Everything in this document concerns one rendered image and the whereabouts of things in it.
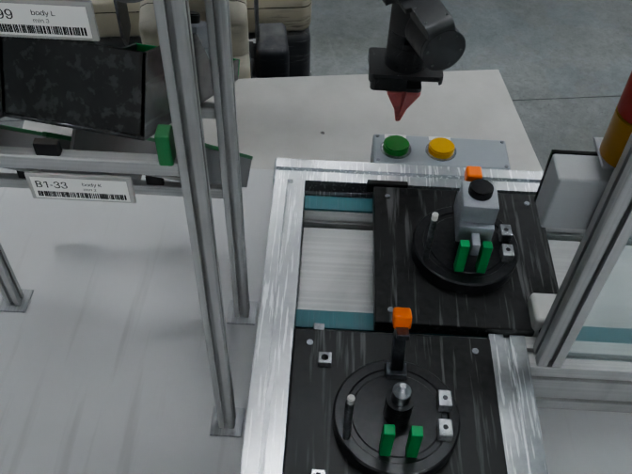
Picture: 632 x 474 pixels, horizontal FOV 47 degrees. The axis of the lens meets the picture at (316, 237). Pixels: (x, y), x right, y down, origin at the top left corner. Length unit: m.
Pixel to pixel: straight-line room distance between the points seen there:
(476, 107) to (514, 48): 1.79
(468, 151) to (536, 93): 1.83
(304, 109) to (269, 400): 0.66
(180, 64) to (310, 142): 0.79
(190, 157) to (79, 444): 0.49
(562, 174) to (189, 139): 0.36
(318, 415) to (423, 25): 0.47
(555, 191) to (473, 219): 0.20
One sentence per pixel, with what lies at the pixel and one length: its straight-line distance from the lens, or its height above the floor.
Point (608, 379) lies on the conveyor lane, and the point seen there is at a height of 0.94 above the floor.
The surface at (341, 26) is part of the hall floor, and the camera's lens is 3.20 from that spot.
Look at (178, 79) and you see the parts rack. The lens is 0.55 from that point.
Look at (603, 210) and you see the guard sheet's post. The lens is 0.76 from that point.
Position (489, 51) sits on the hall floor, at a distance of 3.16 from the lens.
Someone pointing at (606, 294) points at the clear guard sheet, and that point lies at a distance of 0.85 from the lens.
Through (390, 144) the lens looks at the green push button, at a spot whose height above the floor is 0.97.
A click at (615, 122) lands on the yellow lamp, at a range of 0.71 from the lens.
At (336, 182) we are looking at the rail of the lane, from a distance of 1.09.
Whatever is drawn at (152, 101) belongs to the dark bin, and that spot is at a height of 1.33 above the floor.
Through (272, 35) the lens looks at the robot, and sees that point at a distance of 1.76.
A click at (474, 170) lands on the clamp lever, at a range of 0.96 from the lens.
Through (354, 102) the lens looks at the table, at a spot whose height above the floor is 0.86.
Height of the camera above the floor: 1.72
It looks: 49 degrees down
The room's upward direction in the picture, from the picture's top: 2 degrees clockwise
